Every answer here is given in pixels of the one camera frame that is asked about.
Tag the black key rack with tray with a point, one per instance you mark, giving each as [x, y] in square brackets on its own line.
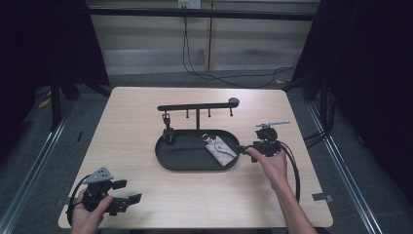
[181, 156]

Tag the person's right hand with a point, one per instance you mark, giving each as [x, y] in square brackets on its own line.
[276, 169]

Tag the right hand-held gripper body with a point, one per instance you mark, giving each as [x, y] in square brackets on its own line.
[268, 146]

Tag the white wall socket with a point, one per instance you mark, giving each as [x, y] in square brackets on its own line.
[189, 4]

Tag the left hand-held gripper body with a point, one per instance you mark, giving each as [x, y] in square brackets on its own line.
[97, 191]

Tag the yellow tape piece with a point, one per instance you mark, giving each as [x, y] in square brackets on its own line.
[44, 103]

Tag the grey tape strip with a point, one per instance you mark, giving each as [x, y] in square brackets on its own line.
[322, 197]

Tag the grey patterned key pouch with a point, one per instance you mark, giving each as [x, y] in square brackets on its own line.
[220, 151]

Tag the black tape strip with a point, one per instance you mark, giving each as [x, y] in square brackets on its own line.
[80, 136]

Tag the metal floor rail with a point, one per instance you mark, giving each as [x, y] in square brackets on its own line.
[29, 182]
[344, 169]

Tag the person's left hand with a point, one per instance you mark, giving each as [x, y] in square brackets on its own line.
[87, 217]

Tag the black curtain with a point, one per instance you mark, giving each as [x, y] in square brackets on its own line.
[42, 42]
[370, 65]

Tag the black metal crossbar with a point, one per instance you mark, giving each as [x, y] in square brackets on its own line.
[201, 13]

